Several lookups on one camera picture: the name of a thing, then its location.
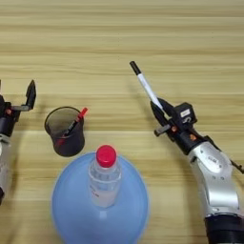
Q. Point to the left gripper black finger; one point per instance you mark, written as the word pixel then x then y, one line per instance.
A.
pixel 30 95

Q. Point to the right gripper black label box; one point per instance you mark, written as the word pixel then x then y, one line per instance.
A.
pixel 184 112

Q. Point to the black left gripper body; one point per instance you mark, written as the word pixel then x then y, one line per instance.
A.
pixel 7 125

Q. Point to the white marker with black cap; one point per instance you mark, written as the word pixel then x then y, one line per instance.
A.
pixel 144 83

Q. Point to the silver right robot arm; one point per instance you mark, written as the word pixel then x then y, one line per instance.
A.
pixel 216 181

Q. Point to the black mesh pen cup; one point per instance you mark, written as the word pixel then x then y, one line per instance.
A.
pixel 68 146

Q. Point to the clear bottle with red cap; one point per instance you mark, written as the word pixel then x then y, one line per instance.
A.
pixel 105 187

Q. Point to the red and black pen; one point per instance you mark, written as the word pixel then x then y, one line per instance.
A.
pixel 83 112

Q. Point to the blue plastic plate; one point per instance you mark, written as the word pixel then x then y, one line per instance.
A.
pixel 73 209

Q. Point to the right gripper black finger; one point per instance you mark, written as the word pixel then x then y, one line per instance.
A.
pixel 158 113
pixel 168 107

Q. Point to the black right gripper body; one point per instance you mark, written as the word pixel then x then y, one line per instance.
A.
pixel 186 139

